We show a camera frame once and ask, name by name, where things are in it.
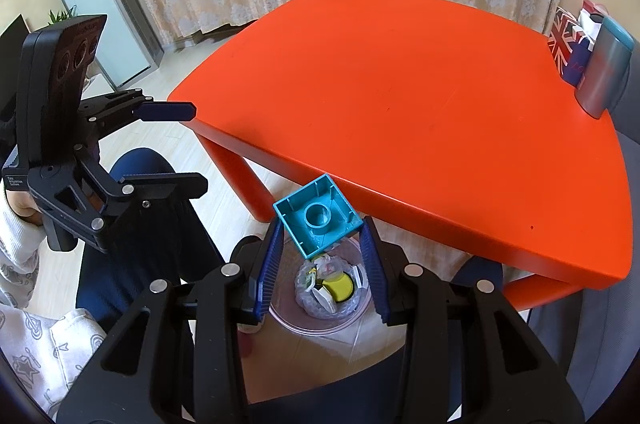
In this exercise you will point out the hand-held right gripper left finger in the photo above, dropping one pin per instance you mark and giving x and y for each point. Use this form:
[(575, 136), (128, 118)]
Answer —
[(267, 274)]

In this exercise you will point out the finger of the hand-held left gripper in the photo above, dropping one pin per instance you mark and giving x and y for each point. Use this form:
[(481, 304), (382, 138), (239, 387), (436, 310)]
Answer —
[(160, 185), (165, 110)]

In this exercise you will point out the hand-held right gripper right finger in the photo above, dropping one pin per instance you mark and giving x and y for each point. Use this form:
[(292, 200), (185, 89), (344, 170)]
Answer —
[(372, 269)]

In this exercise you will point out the small white box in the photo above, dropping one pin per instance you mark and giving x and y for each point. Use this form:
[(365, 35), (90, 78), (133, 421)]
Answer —
[(325, 299)]

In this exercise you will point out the clear plastic bin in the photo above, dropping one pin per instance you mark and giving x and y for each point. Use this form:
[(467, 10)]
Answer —
[(320, 326)]

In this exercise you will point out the teal toy block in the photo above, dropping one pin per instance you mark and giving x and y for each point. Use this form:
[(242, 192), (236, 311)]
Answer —
[(320, 214)]

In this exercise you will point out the person's left forearm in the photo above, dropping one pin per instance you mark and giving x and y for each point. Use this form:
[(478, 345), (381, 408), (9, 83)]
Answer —
[(15, 254)]

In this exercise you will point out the person's left hand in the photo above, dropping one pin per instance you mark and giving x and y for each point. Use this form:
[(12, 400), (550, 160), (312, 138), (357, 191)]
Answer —
[(24, 205)]

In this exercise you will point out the clear plastic bag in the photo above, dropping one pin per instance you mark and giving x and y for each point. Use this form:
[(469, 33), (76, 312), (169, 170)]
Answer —
[(305, 299)]

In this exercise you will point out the person's left leg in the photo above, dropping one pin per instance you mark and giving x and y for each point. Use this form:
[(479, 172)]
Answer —
[(145, 229)]

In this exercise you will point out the green potted plant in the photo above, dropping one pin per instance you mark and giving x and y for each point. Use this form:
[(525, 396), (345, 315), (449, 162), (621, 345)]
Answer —
[(62, 17)]

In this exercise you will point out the orange table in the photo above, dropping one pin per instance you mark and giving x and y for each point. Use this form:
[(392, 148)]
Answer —
[(400, 104)]

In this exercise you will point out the person's printed white top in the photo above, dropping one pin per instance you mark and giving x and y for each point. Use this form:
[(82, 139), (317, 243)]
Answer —
[(40, 354)]

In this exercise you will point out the flag print tissue box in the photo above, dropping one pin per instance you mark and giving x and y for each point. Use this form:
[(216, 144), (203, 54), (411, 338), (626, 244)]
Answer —
[(567, 39)]

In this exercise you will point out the grey tumbler with teal lid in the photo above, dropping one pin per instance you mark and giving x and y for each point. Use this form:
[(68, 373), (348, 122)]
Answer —
[(602, 74)]

